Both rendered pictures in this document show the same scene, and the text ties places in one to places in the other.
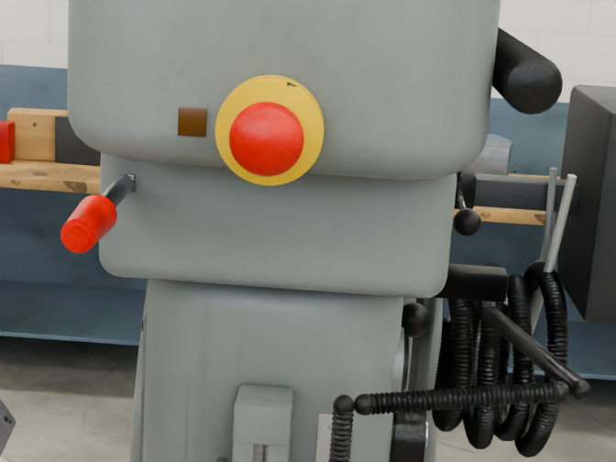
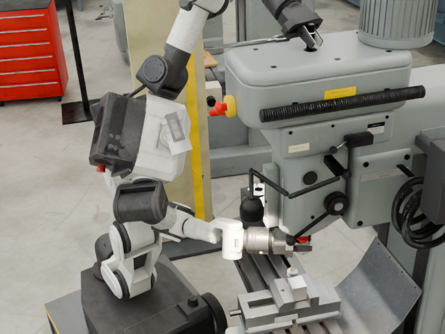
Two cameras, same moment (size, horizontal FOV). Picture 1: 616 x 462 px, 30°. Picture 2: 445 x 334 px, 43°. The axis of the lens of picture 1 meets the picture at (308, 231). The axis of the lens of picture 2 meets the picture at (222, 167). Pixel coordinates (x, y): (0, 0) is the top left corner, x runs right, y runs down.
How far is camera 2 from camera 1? 1.46 m
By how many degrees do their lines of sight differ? 70
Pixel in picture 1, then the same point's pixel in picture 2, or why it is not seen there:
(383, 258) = (275, 144)
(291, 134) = (217, 108)
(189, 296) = not seen: hidden behind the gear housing
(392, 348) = (298, 171)
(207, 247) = not seen: hidden behind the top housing
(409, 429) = (327, 200)
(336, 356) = (283, 165)
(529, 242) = not seen: outside the picture
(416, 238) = (277, 143)
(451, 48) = (246, 101)
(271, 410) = (265, 168)
